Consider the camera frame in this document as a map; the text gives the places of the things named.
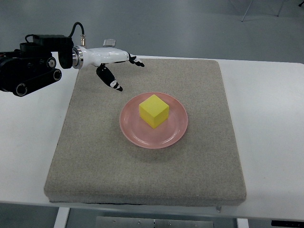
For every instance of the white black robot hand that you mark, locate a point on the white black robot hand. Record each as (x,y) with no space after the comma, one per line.
(100,57)

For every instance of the yellow cube block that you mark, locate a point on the yellow cube block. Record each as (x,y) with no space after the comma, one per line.
(154,111)

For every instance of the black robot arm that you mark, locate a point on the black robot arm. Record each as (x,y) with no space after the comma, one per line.
(32,66)

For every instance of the silver floor socket plate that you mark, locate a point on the silver floor socket plate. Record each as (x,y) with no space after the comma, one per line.
(109,43)

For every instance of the pink plate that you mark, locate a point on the pink plate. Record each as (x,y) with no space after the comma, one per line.
(140,133)

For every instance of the black label plate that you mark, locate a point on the black label plate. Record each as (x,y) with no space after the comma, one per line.
(287,224)

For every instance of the beige fabric mat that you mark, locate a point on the beige fabric mat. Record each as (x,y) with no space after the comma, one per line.
(95,163)

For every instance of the chair leg background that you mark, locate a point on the chair leg background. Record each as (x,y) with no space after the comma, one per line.
(248,8)

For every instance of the white table leg left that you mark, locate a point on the white table leg left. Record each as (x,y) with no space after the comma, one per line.
(62,217)

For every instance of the white table leg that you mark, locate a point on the white table leg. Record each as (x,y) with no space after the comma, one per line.
(242,223)
(62,217)

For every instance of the white table leg right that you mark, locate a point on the white table leg right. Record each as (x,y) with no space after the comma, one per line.
(242,223)

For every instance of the grey metal base plate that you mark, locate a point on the grey metal base plate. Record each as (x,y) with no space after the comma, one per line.
(119,222)

